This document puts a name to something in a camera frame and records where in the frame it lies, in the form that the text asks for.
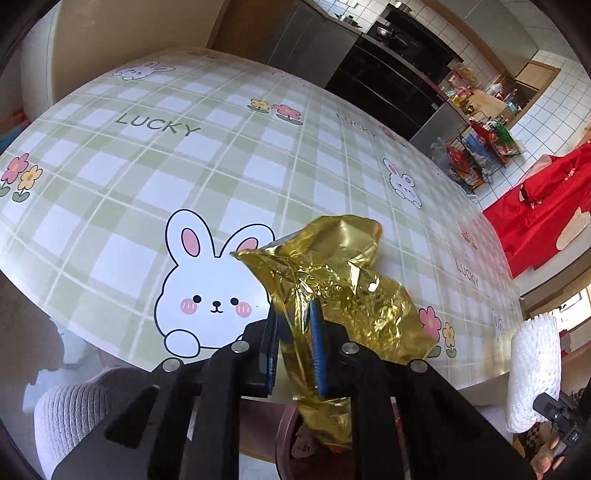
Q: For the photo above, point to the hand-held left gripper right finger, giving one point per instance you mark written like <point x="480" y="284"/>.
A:
<point x="319" y="360"/>

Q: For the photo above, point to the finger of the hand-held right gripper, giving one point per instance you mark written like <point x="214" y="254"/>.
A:
<point x="556" y="413"/>

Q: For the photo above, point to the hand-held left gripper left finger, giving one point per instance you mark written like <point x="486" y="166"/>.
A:
<point x="272" y="355"/>

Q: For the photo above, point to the white foam fruit net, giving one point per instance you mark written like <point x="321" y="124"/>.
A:
<point x="531" y="369"/>

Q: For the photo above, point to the gold foil wrapper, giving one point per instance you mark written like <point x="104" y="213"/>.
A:
<point x="351" y="295"/>

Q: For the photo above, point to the pink trash bin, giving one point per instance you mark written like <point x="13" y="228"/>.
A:
<point x="288" y="429"/>

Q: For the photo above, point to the person's right hand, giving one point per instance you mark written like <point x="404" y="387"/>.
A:
<point x="550" y="454"/>

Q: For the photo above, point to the red apron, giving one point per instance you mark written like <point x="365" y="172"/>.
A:
<point x="545" y="207"/>

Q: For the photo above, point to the pale ribbed cloth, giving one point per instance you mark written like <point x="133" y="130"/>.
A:
<point x="69" y="415"/>

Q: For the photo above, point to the checked rabbit tablecloth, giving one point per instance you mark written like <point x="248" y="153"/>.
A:
<point x="115" y="184"/>

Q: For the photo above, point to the black built-in stove oven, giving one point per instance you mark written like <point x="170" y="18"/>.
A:
<point x="378" y="87"/>

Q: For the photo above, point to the cluster of kitchen bottles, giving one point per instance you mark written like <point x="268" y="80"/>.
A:
<point x="471" y="92"/>

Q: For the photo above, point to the grey lower kitchen cabinets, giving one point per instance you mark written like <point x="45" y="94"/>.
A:
<point x="304" y="37"/>

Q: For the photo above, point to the grey kitchen cabinets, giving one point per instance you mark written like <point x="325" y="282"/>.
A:
<point x="498" y="27"/>
<point x="304" y="37"/>

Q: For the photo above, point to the dark wok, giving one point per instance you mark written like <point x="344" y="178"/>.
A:
<point x="385" y="32"/>

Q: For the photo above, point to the black range hood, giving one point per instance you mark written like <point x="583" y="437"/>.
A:
<point x="425" y="41"/>

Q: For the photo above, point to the steel lidded pot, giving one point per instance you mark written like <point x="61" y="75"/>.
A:
<point x="347" y="19"/>

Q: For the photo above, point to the beige two-door fridge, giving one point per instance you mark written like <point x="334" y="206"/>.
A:
<point x="46" y="69"/>

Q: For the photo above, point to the grey upper kitchen cabinets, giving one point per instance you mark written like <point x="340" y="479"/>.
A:
<point x="498" y="27"/>

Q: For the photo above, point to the wooden wall cabinet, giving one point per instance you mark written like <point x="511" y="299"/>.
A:
<point x="542" y="76"/>

